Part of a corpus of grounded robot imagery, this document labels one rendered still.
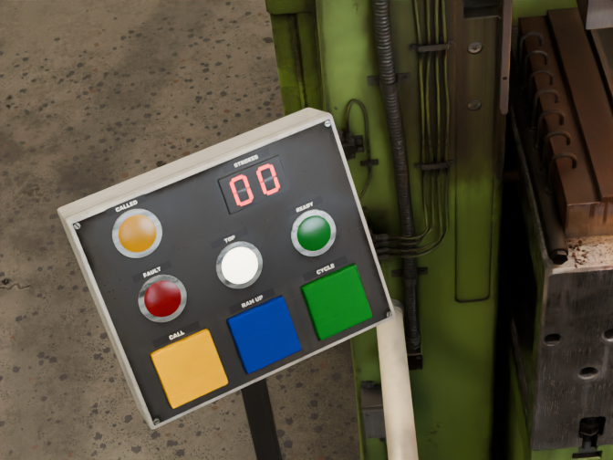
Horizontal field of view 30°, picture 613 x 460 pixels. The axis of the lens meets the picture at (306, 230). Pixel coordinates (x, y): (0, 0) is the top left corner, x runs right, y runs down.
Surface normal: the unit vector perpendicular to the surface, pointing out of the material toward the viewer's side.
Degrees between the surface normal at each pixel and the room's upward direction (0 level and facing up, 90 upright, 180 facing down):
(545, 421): 90
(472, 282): 90
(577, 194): 0
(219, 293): 60
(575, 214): 90
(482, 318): 90
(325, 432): 0
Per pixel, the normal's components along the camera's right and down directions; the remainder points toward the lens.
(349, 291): 0.34, 0.20
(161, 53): -0.10, -0.68
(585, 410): 0.03, 0.73
